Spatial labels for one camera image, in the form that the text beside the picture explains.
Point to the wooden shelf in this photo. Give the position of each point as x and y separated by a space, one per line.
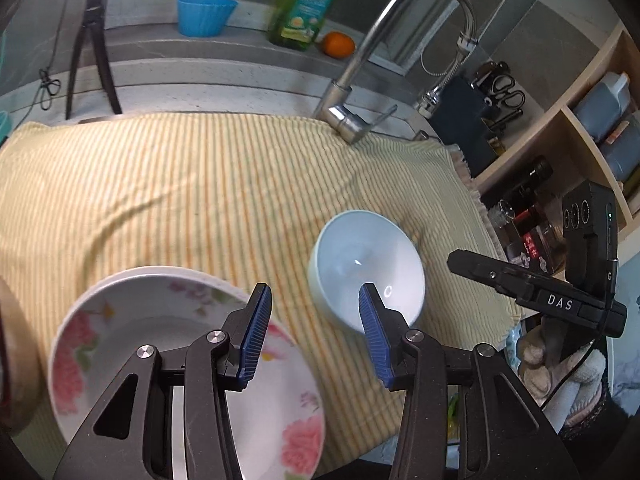
561 138

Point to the orange fruit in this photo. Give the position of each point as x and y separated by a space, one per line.
337 45

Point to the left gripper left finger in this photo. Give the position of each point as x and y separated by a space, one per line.
127 433

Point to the white ceramic bowl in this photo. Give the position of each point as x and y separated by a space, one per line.
357 247

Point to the blue ribbed cup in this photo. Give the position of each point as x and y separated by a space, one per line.
203 18

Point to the chrome faucet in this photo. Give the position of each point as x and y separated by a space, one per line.
403 27

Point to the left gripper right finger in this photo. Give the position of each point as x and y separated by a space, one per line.
503 433

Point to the gloved right hand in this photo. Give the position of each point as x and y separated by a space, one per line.
566 392

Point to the yellow striped cloth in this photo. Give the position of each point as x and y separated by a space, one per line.
244 197

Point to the black scissors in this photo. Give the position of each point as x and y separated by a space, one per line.
504 101

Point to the dark blue utensil holder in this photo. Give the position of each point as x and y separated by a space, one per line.
459 120

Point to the dark glass bottle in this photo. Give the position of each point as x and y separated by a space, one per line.
518 189

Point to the floral white plate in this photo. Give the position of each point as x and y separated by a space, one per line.
277 421

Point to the green dish soap bottle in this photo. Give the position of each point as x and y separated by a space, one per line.
296 24

